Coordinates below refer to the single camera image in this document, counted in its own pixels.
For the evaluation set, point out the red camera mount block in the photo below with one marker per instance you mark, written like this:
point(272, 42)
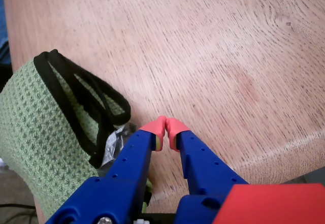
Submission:
point(274, 206)

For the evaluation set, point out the black bulky object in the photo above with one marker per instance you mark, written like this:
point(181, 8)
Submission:
point(5, 76)

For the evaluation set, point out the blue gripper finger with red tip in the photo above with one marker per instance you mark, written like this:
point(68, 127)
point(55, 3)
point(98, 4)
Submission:
point(127, 173)
point(203, 173)

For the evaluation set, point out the blue fabric object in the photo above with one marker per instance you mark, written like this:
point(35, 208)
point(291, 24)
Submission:
point(3, 26)

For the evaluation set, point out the green waffle cloth black trim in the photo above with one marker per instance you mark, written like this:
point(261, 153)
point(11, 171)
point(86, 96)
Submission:
point(38, 122)

